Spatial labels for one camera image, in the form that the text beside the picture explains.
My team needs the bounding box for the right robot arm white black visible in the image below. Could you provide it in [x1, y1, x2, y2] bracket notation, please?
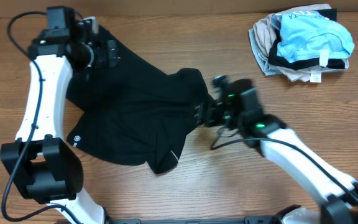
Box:
[195, 88, 358, 223]

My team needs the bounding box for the black t-shirt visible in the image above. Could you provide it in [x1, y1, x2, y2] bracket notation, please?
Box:
[65, 24, 216, 175]

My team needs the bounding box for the light blue folded garment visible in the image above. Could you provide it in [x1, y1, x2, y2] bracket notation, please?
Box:
[272, 11, 355, 63]

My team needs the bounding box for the black folded garment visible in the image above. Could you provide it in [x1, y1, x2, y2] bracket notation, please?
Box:
[268, 9, 346, 70]

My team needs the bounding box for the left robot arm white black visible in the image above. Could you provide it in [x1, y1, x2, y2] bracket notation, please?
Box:
[0, 28, 117, 223]

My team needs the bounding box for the grey folded garment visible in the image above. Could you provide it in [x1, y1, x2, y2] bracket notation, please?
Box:
[249, 29, 282, 76]

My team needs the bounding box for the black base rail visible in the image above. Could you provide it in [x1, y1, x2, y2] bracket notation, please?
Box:
[111, 215, 275, 224]

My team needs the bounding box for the beige folded garment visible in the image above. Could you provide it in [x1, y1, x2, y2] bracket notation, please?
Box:
[251, 4, 349, 83]

